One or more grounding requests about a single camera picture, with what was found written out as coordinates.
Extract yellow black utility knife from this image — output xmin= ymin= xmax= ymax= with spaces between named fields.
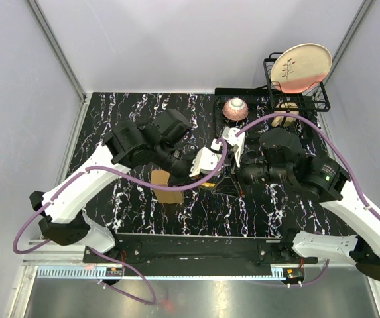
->
xmin=200 ymin=182 xmax=216 ymax=190

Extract purple cable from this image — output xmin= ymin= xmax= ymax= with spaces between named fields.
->
xmin=234 ymin=113 xmax=380 ymax=288
xmin=12 ymin=138 xmax=227 ymax=305

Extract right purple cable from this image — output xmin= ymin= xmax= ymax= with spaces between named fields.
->
xmin=234 ymin=113 xmax=380 ymax=288

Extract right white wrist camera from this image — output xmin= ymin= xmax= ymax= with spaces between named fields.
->
xmin=222 ymin=127 xmax=245 ymax=168

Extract brown cardboard express box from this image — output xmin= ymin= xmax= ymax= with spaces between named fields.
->
xmin=151 ymin=170 xmax=184 ymax=204

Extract pink patterned bowl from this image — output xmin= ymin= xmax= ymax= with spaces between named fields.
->
xmin=222 ymin=97 xmax=249 ymax=121

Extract aluminium frame rail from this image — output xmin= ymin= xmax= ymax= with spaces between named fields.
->
xmin=25 ymin=0 xmax=86 ymax=101

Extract beige ceramic mug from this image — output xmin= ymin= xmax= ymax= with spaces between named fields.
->
xmin=271 ymin=101 xmax=299 ymax=128

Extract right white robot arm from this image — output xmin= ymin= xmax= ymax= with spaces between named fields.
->
xmin=230 ymin=128 xmax=380 ymax=281

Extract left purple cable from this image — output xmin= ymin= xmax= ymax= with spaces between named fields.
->
xmin=12 ymin=138 xmax=227 ymax=305

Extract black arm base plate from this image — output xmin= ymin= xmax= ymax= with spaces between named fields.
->
xmin=105 ymin=233 xmax=318 ymax=264

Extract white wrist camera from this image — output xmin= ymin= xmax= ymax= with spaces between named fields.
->
xmin=189 ymin=139 xmax=222 ymax=177
xmin=222 ymin=127 xmax=245 ymax=168

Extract cream pink plate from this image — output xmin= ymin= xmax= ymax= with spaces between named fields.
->
xmin=269 ymin=43 xmax=332 ymax=93

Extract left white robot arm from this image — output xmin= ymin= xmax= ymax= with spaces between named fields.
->
xmin=30 ymin=109 xmax=192 ymax=262

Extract black wire dish rack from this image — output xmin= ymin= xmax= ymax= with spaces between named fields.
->
xmin=213 ymin=52 xmax=331 ymax=136

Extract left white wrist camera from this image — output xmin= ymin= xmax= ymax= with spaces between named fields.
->
xmin=189 ymin=139 xmax=222 ymax=177

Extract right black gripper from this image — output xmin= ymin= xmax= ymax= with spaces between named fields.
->
xmin=211 ymin=148 xmax=292 ymax=197

